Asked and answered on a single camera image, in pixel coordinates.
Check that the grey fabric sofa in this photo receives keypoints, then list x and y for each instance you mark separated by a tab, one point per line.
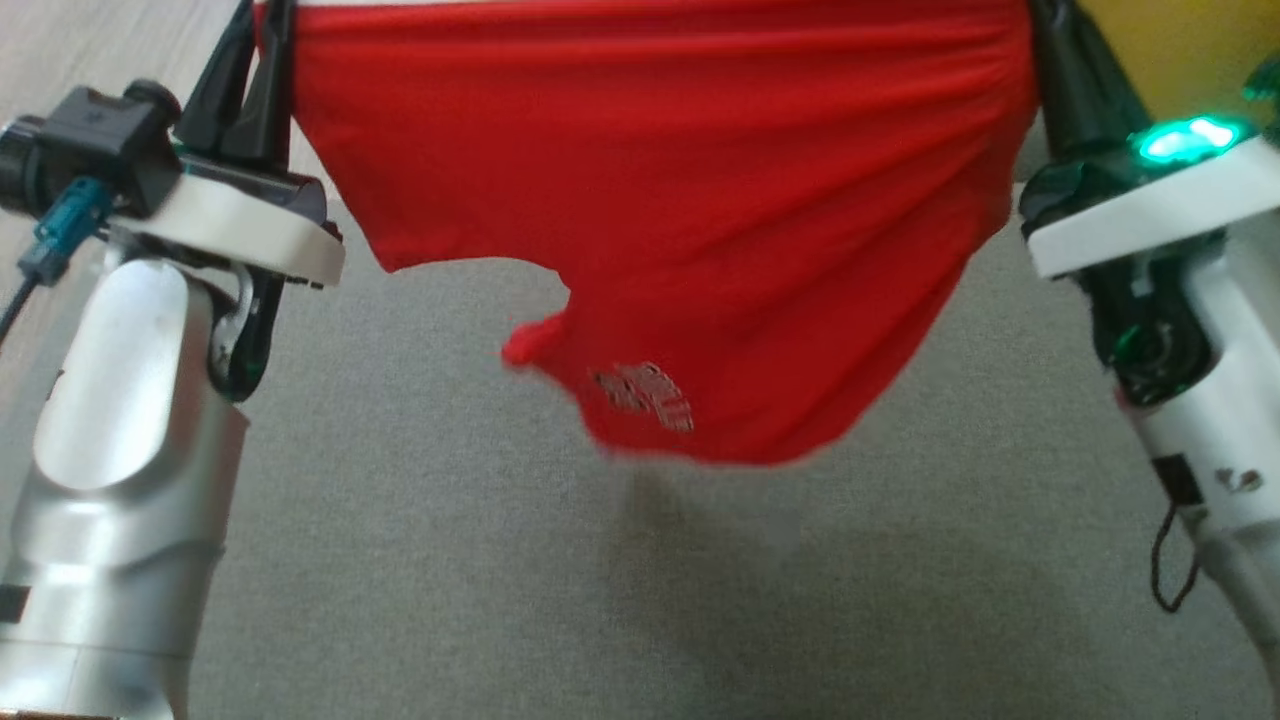
450	560

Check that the yellow background object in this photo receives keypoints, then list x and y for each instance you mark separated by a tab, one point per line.
1180	50

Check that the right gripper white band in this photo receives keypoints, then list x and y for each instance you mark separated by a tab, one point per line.
1150	215

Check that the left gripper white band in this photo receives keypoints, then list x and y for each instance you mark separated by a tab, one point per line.
250	225

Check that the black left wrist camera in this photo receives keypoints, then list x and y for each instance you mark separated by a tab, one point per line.
90	145

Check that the blue left camera connector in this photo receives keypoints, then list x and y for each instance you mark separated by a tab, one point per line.
65	230

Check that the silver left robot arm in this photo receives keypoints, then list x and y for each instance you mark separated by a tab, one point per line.
120	480

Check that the red jersey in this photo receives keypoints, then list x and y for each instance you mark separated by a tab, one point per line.
650	200

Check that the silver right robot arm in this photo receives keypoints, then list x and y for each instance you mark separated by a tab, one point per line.
1230	430

